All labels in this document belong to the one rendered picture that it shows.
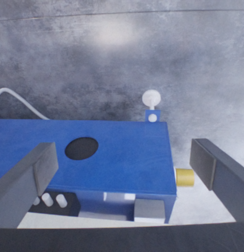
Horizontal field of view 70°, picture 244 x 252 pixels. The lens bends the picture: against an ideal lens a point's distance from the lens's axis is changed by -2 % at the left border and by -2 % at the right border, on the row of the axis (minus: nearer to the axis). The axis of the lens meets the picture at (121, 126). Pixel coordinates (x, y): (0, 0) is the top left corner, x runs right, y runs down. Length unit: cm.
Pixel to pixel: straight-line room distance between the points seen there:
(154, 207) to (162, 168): 14
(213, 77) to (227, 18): 26
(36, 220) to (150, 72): 78
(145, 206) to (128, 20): 75
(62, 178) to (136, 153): 30
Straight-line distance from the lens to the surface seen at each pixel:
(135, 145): 78
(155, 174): 69
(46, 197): 67
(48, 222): 62
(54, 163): 17
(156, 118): 86
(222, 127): 125
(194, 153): 17
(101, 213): 82
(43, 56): 104
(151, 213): 65
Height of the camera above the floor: 87
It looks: 49 degrees down
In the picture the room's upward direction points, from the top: 172 degrees counter-clockwise
